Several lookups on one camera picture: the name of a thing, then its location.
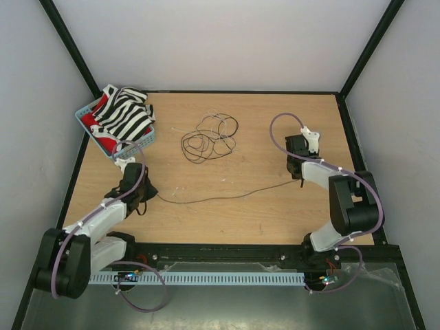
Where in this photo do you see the dark brown wire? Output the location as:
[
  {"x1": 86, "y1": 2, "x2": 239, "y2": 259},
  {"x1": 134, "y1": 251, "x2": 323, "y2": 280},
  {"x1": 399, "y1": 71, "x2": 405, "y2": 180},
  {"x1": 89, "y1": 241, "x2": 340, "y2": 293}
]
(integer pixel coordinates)
[{"x1": 156, "y1": 180, "x2": 300, "y2": 205}]

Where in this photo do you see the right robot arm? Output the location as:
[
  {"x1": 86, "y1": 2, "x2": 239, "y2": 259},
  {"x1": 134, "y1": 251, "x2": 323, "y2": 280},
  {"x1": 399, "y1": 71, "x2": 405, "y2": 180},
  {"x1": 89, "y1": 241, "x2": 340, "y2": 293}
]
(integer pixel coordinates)
[{"x1": 285, "y1": 135, "x2": 379, "y2": 267}]

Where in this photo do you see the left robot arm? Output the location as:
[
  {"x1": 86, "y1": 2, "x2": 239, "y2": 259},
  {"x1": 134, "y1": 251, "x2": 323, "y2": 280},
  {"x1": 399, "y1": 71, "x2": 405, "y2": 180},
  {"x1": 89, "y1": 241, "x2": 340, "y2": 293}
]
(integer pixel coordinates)
[{"x1": 32, "y1": 161, "x2": 158, "y2": 298}]

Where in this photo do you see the light blue plastic basket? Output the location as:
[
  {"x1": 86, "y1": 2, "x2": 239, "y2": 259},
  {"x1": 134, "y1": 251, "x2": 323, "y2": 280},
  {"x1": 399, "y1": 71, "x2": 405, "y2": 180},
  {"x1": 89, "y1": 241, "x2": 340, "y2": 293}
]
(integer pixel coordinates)
[{"x1": 75, "y1": 108, "x2": 139, "y2": 159}]

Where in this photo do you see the red cloth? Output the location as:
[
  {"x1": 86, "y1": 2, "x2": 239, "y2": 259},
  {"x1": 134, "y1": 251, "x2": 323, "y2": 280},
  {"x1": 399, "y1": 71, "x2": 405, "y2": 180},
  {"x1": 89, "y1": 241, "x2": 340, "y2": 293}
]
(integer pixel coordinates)
[{"x1": 76, "y1": 95, "x2": 118, "y2": 157}]

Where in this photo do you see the black white striped cloth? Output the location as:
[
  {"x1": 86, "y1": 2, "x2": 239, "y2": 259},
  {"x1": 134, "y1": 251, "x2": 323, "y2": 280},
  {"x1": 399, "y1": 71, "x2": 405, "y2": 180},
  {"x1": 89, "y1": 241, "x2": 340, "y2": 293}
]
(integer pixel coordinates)
[{"x1": 94, "y1": 84, "x2": 156, "y2": 141}]

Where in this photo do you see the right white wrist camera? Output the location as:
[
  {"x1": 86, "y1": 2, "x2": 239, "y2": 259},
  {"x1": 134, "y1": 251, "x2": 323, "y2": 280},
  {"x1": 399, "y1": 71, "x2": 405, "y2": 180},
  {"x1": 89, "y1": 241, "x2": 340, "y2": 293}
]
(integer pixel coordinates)
[{"x1": 300, "y1": 126, "x2": 320, "y2": 155}]

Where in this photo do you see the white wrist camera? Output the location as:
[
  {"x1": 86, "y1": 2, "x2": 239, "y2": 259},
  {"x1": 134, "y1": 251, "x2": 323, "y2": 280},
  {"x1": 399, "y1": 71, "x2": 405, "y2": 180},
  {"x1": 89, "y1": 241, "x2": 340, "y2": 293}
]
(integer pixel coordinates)
[
  {"x1": 114, "y1": 157, "x2": 136, "y2": 173},
  {"x1": 300, "y1": 126, "x2": 320, "y2": 155}
]

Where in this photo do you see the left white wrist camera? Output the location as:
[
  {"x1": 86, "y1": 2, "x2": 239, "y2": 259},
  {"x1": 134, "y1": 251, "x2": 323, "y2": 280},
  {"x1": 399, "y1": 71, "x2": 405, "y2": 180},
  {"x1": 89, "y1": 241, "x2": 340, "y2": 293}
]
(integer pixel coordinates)
[{"x1": 114, "y1": 157, "x2": 136, "y2": 173}]

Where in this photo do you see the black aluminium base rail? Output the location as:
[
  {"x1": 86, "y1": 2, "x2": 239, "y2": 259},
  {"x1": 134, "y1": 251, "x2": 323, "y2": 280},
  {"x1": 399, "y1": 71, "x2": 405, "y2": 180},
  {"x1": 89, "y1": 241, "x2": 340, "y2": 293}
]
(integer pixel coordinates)
[{"x1": 123, "y1": 243, "x2": 403, "y2": 271}]

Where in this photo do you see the black tangled wire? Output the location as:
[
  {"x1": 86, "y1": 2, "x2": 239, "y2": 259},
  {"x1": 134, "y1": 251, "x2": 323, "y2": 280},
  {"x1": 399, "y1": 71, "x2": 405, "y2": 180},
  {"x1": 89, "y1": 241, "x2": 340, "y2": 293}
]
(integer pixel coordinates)
[{"x1": 181, "y1": 113, "x2": 239, "y2": 164}]

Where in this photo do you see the light blue slotted cable duct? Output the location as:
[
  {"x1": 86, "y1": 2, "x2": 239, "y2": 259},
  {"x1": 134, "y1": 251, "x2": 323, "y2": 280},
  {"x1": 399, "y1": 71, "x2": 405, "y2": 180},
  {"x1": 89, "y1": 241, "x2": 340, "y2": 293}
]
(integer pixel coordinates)
[{"x1": 89, "y1": 272, "x2": 305, "y2": 287}]

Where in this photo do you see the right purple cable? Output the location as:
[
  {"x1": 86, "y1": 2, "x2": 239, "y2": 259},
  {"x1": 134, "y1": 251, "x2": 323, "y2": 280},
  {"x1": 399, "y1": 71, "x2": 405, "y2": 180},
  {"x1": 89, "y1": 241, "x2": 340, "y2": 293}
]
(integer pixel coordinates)
[{"x1": 269, "y1": 112, "x2": 385, "y2": 295}]

